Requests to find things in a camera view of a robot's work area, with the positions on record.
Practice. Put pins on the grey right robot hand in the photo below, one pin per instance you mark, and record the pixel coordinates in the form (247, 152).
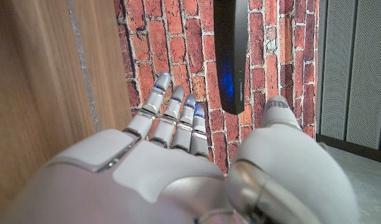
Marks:
(177, 180)

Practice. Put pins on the red brick print backdrop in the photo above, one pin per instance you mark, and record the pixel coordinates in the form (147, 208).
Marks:
(177, 40)

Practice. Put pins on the grey tape strip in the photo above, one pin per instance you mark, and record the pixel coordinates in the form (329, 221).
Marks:
(83, 62)

